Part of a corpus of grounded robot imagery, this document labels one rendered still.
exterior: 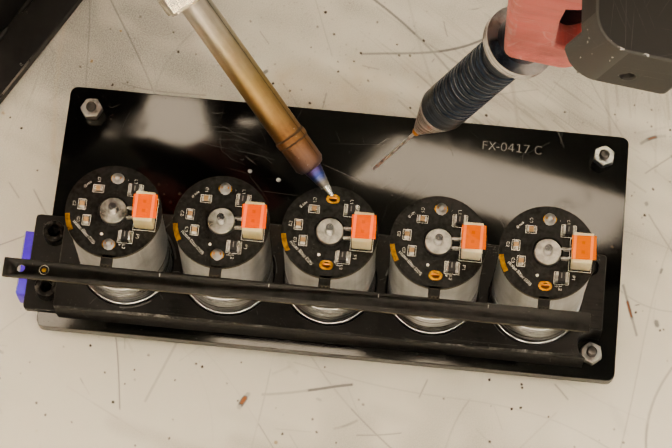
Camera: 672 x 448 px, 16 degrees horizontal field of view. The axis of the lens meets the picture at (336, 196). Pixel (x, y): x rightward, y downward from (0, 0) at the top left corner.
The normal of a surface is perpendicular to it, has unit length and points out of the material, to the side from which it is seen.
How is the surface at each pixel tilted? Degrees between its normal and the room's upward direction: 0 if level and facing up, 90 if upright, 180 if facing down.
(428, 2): 0
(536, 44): 99
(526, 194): 0
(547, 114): 0
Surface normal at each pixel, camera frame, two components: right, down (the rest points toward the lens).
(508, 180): 0.00, -0.34
